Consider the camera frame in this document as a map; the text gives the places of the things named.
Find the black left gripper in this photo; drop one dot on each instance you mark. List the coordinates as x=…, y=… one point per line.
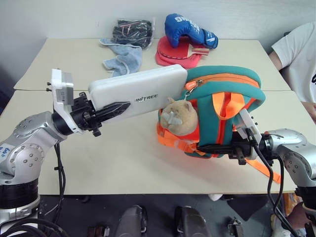
x=82, y=116

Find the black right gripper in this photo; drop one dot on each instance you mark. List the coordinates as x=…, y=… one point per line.
x=240, y=148

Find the white plastic box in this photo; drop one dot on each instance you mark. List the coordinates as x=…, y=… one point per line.
x=138, y=84

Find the orange and teal backpack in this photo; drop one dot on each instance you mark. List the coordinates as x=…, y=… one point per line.
x=222, y=79

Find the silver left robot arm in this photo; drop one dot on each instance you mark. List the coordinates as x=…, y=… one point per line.
x=27, y=153

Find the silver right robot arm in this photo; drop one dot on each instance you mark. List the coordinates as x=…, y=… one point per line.
x=293, y=148

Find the person bare forearm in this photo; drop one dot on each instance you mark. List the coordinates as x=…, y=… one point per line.
x=309, y=112

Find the beige plush hamster charm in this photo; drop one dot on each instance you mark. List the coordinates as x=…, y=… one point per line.
x=180, y=118

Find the light blue towel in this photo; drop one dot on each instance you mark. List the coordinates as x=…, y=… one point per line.
x=128, y=58

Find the dark rounded shape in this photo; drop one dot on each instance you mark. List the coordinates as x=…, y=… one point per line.
x=191, y=222
x=132, y=222

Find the plastic bag of black parts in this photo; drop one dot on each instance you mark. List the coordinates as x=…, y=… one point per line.
x=130, y=32

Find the blue boxing glove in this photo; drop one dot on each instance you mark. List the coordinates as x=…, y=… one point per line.
x=182, y=27

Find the person in white t-shirt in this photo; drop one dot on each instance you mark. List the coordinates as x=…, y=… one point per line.
x=298, y=56

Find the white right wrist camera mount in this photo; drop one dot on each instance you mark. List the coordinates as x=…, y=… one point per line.
x=248, y=123

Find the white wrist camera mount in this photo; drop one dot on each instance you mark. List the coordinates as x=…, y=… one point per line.
x=57, y=105
x=248, y=123

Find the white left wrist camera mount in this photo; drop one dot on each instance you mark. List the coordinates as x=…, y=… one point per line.
x=57, y=105

